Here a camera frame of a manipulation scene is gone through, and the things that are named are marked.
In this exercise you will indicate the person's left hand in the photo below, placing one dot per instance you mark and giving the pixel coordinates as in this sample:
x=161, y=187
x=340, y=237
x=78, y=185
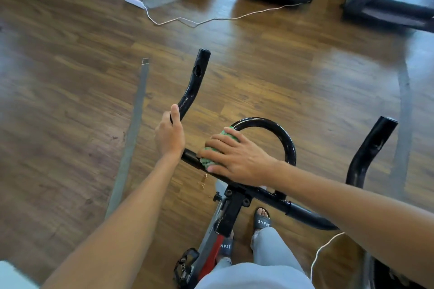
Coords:
x=169, y=138

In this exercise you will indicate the person's right hand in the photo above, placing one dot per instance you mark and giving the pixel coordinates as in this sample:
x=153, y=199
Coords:
x=241, y=158

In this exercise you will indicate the green checkered cleaning cloth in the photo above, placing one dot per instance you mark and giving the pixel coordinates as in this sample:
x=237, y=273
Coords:
x=230, y=133

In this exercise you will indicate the red and grey spin bike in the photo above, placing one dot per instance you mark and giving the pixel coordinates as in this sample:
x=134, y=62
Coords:
x=386, y=275
x=193, y=82

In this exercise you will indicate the person's left forearm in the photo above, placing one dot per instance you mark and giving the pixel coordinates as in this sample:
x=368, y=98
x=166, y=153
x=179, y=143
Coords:
x=115, y=231

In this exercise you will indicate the person's right forearm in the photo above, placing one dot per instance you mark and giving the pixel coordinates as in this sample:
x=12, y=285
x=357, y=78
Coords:
x=359, y=211

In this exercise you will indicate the black sandal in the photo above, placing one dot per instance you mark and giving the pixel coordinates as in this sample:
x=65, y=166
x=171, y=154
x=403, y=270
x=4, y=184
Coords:
x=226, y=246
x=262, y=219

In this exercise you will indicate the white power strip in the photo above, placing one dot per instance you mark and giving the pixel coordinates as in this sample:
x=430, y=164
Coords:
x=134, y=1

